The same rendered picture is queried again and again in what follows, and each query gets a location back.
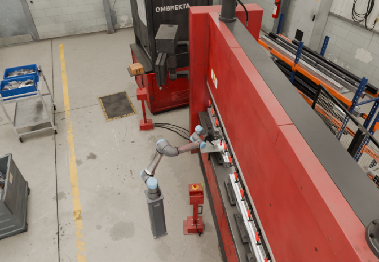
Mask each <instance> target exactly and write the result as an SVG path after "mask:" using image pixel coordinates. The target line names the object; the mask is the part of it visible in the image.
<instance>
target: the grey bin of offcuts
mask: <svg viewBox="0 0 379 262"><path fill-rule="evenodd" d="M29 194H30V189H29V187H28V182H27V181H25V179H24V177H23V176H22V174H21V172H20V171H19V169H18V167H17V165H16V164H15V162H14V160H13V159H12V154H11V153H9V154H5V156H3V157H0V240H1V239H5V238H8V237H11V236H14V235H17V234H20V233H24V232H27V231H28V224H27V222H26V218H27V200H28V195H29Z"/></svg>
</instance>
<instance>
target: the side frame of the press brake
mask: <svg viewBox="0 0 379 262"><path fill-rule="evenodd" d="M243 5H244V6H245V7H246V9H247V11H248V15H249V18H248V26H245V22H246V12H245V10H244V8H243V6H242V5H237V7H236V12H235V15H236V16H237V18H238V19H239V20H240V21H241V23H242V24H243V25H244V26H245V27H246V29H247V30H248V31H249V33H250V34H251V35H252V36H253V37H254V39H255V40H256V41H257V42H258V40H259V33H260V29H261V22H262V16H263V9H262V8H261V7H260V6H258V5H257V4H256V3H254V4H243ZM221 6H222V5H216V6H192V7H189V143H192V141H191V140H190V136H191V135H192V134H193V133H194V132H195V128H196V126H198V120H199V115H198V112H205V111H207V108H211V107H209V106H210V105H209V100H210V102H211V103H212V97H211V94H210V91H209V89H208V86H207V74H208V50H209V25H208V15H209V12H221ZM199 151H200V148H196V149H193V150H191V154H194V153H198V152H199Z"/></svg>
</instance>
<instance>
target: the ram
mask: <svg viewBox="0 0 379 262"><path fill-rule="evenodd" d="M212 70H213V79H212V77H211V71H212ZM214 75H215V78H216V79H217V88H216V86H215V82H214V81H215V80H214ZM207 82H208V84H207V86H208V85H209V87H210V90H211V92H212V95H213V97H212V95H211V97H212V99H213V98H214V100H213V102H214V101H215V103H216V106H217V108H218V111H219V114H220V116H221V119H222V121H221V119H220V116H219V114H218V116H219V119H220V121H221V124H222V122H223V124H224V127H225V129H226V132H227V135H228V138H229V140H230V143H231V145H232V148H233V151H234V153H235V156H236V159H237V161H238V164H239V166H240V169H241V172H242V174H243V177H244V180H245V182H246V185H247V187H248V190H249V193H250V196H251V198H252V201H253V203H254V207H255V209H256V211H257V214H258V217H259V219H260V222H261V224H262V228H263V230H264V233H265V235H266V238H267V240H268V244H269V245H270V249H271V251H272V254H273V256H274V259H275V261H276V262H339V260H338V258H337V256H336V254H335V253H334V251H333V249H332V247H331V245H330V244H329V242H328V240H327V238H326V236H325V235H324V233H323V231H322V229H321V227H320V225H319V224H318V222H317V220H316V219H315V216H314V214H313V213H312V211H311V209H310V208H309V206H308V204H307V202H306V200H305V198H304V197H303V195H302V193H301V191H300V189H299V187H298V186H297V184H296V182H295V181H294V179H293V176H292V175H291V173H290V171H289V170H288V168H287V166H286V164H285V162H284V160H283V159H282V157H281V155H280V153H279V151H278V150H277V148H276V146H275V144H274V142H273V141H272V139H271V137H270V135H269V133H268V132H267V130H266V128H265V126H264V124H263V123H262V121H261V119H260V117H259V115H258V113H257V112H256V110H255V108H254V106H253V104H252V102H251V101H250V99H249V97H248V96H247V94H246V92H245V90H244V88H243V86H242V85H241V83H240V81H239V79H238V77H237V75H236V74H235V72H234V70H233V68H232V66H231V64H230V63H229V61H228V59H227V58H226V56H225V54H224V52H223V50H222V49H221V47H220V45H219V43H218V41H217V39H216V38H215V36H214V34H213V32H212V30H211V28H210V27H209V50H208V74H207ZM209 87H208V89H209ZM210 90H209V91H210ZM211 92H210V94H211ZM215 103H214V105H215ZM216 106H215V108H216ZM217 108H216V110H217ZM218 111H217V113H218ZM222 127H223V125H222ZM224 127H223V129H224ZM226 132H225V130H224V133H225V134H226ZM227 135H226V138H227ZM228 138H227V140H228ZM228 143H229V141H228ZM230 143H229V145H230ZM230 148H231V146H230ZM231 151H232V149H231ZM233 151H232V154H233ZM235 156H234V154H233V157H234V159H235ZM236 159H235V162H236ZM236 164H237V162H236ZM237 168H238V170H239V167H238V165H237ZM241 172H240V170H239V173H240V175H241ZM243 177H242V175H241V178H242V180H243ZM243 183H244V181H243ZM244 186H245V183H244ZM245 189H246V186H245ZM246 192H247V194H248V191H247V189H246ZM248 197H249V194H248ZM249 200H250V197H249ZM250 202H251V200H250ZM251 205H252V202H251ZM254 207H253V205H252V208H253V211H254V213H255V210H254ZM255 216H256V218H257V215H256V213H255ZM257 222H258V224H259V227H260V229H261V226H260V223H259V221H258V218H257ZM261 232H262V229H261ZM262 235H263V237H264V234H263V232H262ZM264 240H265V243H266V246H267V248H268V251H269V253H270V250H269V247H268V245H267V242H266V239H265V237H264ZM270 256H271V253H270ZM271 259H272V262H274V261H273V258H272V256H271Z"/></svg>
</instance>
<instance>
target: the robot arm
mask: <svg viewBox="0 0 379 262"><path fill-rule="evenodd" d="M200 135H202V136H203V137H204V138H203V140H202V139H201V138H200V137H199V136H200ZM214 137H215V136H214V134H212V133H210V132H207V131H206V130H205V129H204V128H203V127H201V126H200V125H198V126H196V128H195V132H194V133H193V134H192V135H191V136H190V138H189V139H190V140H191V141H192V143H189V144H186V145H182V146H179V147H176V146H175V147H172V146H171V145H170V144H169V143H168V141H167V140H166V139H160V140H159V141H158V142H157V143H156V145H157V148H156V153H155V155H154V156H153V158H152V160H151V162H150V164H149V166H148V168H145V169H144V170H142V171H141V173H140V177H141V178H142V180H143V181H144V183H145V184H146V186H147V188H148V192H147V197H148V198H149V199H150V200H157V199H159V198H160V196H161V192H160V190H159V188H158V181H157V179H156V178H155V177H153V176H154V174H155V169H156V167H157V166H158V164H159V162H160V160H161V158H162V156H163V155H165V156H168V157H175V156H178V155H179V154H181V153H184V152H187V151H190V150H193V149H196V148H201V149H204V148H205V147H206V143H205V142H206V140H208V142H209V143H211V144H212V145H213V146H216V143H217V142H215V141H214V140H215V139H216V138H214Z"/></svg>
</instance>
